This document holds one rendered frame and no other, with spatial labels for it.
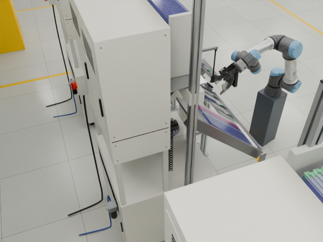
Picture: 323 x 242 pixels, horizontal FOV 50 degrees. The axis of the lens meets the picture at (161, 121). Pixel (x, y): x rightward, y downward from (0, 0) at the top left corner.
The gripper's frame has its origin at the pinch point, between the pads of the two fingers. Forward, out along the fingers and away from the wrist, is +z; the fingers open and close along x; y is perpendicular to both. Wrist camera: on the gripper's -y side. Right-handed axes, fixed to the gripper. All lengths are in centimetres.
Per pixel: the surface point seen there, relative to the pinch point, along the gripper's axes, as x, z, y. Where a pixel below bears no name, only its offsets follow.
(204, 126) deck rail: 38.0, 17.5, 21.6
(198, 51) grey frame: 41, -2, 68
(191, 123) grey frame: 42, 21, 34
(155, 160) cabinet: 10, 60, -9
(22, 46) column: -295, 159, -13
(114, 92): 38, 37, 77
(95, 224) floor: 3, 135, -35
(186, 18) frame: 27, -7, 75
